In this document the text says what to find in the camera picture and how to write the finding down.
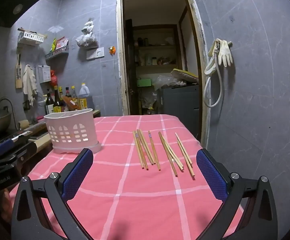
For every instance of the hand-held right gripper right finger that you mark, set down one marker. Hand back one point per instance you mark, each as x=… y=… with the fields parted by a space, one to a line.
x=211 y=175

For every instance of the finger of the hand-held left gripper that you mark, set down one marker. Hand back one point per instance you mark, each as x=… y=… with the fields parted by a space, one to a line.
x=4 y=145

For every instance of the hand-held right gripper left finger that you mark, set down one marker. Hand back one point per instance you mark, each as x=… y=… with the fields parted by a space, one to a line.
x=77 y=175

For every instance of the white plastic utensil basket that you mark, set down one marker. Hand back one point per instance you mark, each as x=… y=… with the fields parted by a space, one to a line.
x=69 y=122

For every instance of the group of wooden chopsticks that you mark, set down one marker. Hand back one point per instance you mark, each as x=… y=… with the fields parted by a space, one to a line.
x=145 y=145

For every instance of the loofah sponge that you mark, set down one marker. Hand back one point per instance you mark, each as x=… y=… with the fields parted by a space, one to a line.
x=23 y=124

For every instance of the metal faucet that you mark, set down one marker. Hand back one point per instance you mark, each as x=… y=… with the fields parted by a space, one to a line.
x=9 y=102

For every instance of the pink checkered tablecloth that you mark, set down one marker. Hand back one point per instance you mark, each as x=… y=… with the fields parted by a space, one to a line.
x=125 y=192

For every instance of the dark pump bottle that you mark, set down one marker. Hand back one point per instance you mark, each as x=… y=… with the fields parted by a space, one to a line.
x=49 y=103

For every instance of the wooden knife holder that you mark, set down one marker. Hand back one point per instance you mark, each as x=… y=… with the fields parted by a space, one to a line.
x=18 y=80

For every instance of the white dish rag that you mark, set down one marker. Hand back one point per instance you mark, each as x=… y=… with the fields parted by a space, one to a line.
x=29 y=80

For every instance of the orange seasoning packet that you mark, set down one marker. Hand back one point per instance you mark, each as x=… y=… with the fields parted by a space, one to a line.
x=71 y=104

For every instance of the yellow seasoning box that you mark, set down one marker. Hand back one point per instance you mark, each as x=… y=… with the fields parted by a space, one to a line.
x=82 y=103

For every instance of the yellow cap clear bottle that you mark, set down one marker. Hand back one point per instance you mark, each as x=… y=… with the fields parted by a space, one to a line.
x=74 y=93

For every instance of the red cap sauce bottle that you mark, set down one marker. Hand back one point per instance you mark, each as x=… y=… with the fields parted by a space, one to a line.
x=68 y=93

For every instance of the red plastic bag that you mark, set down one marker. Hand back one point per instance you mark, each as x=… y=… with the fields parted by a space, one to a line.
x=54 y=80

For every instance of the plastic oil jug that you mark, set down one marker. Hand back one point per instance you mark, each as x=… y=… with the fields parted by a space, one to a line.
x=84 y=91

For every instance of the yellow edged cushion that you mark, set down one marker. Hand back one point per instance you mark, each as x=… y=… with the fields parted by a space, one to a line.
x=185 y=76

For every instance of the crumpled clear plastic sheet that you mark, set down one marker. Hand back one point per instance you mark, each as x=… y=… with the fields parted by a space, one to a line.
x=165 y=81

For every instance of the green box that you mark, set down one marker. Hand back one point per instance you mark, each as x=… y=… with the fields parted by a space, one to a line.
x=144 y=82

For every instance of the clear hanging plastic bag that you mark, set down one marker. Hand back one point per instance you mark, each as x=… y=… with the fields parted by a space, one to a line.
x=84 y=40

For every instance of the wooden storage shelf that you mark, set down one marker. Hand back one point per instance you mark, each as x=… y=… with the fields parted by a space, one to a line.
x=155 y=47

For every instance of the black wall holder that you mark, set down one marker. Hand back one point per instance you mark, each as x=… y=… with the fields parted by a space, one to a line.
x=26 y=105

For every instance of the white metal wall box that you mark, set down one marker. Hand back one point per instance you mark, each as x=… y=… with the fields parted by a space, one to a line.
x=44 y=75

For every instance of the grey wall shelf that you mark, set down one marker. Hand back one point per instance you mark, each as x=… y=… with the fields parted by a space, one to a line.
x=57 y=54

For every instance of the white wall rack basket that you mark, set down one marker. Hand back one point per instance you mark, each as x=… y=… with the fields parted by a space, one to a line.
x=31 y=38

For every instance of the white wall socket panel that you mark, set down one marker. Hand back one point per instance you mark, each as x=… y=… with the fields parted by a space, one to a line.
x=98 y=53

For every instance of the wooden door frame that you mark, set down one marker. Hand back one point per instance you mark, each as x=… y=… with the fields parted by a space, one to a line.
x=119 y=55

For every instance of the orange wall hook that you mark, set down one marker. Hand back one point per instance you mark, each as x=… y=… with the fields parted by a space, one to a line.
x=112 y=50

